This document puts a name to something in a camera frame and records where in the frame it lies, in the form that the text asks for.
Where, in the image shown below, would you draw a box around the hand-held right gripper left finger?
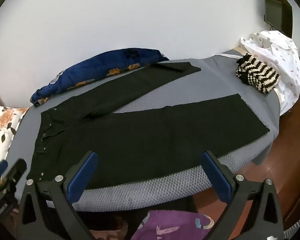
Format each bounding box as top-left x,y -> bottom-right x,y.
17,150 -> 99,240

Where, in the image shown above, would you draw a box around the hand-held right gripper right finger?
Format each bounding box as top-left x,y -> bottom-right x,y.
200,150 -> 284,240

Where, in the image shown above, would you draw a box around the black pants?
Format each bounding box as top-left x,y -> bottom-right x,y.
26,61 -> 270,190

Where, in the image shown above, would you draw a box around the white floral pillow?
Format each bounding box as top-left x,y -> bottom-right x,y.
0,106 -> 29,180

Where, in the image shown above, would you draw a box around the person's purple patterned clothing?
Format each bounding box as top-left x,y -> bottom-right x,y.
131,210 -> 215,240

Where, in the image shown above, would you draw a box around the grey padded work table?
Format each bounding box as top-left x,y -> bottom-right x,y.
5,49 -> 282,212

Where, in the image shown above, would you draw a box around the blue floral cushion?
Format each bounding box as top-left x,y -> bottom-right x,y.
30,47 -> 170,108

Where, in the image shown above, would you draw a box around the black and cream striped knit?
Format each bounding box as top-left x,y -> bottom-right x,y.
235,53 -> 281,95

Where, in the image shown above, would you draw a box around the white dotted cloth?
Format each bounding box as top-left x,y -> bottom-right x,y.
240,30 -> 300,114

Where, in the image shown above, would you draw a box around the black wall television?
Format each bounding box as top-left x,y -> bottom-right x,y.
264,0 -> 294,34

